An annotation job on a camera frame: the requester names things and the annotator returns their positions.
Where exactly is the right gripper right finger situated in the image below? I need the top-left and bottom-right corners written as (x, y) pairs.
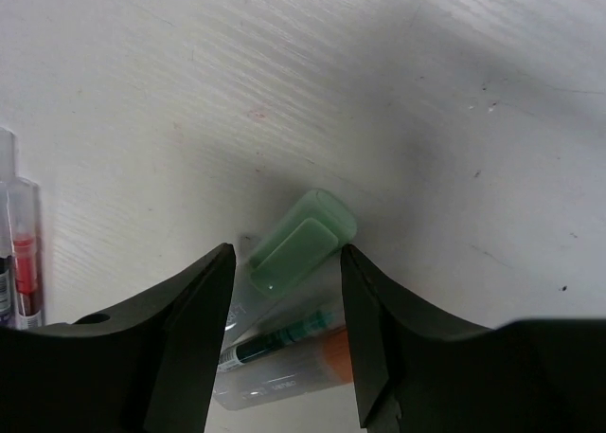
top-left (340, 245), bottom-right (605, 432)

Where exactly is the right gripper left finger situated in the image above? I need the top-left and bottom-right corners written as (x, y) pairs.
top-left (1, 244), bottom-right (236, 432)

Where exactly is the orange capped highlighter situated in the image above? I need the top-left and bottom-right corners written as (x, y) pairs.
top-left (212, 327), bottom-right (353, 411)

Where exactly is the green capped highlighter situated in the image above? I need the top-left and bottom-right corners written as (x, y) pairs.
top-left (226, 189), bottom-right (357, 334)

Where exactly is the green pen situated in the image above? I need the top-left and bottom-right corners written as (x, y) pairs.
top-left (217, 307), bottom-right (345, 373)

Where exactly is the red pen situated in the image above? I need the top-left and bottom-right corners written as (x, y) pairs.
top-left (9, 177), bottom-right (44, 330)

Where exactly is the purple pen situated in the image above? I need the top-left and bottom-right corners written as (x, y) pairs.
top-left (0, 128), bottom-right (16, 328)

